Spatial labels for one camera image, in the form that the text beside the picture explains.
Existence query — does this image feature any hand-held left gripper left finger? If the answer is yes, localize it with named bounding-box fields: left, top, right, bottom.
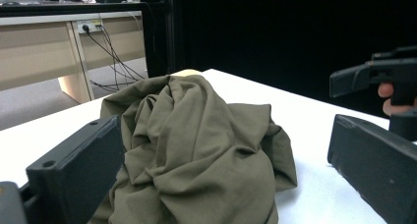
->
left=26, top=115, right=126, bottom=224

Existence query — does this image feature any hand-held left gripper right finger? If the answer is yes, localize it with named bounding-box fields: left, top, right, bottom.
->
left=327, top=113, right=417, bottom=224

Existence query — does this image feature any olive green cloth garment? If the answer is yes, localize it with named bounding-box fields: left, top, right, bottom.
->
left=88, top=74, right=299, bottom=224

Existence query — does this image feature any beige office desk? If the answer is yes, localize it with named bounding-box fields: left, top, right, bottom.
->
left=0, top=10, right=147, bottom=104

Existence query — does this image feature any black desk top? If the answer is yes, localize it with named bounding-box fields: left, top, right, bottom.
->
left=0, top=1, right=148, bottom=19

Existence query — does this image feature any thin black cable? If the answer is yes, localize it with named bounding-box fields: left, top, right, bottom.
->
left=96, top=25, right=121, bottom=91

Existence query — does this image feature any black power cable with plug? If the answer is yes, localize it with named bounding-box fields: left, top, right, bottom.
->
left=82, top=24, right=146, bottom=81

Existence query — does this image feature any white wall power socket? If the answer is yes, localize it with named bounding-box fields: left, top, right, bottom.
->
left=76, top=19, right=103, bottom=34

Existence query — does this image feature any black metal frame post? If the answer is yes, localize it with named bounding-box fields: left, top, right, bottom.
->
left=139, top=0, right=175, bottom=79

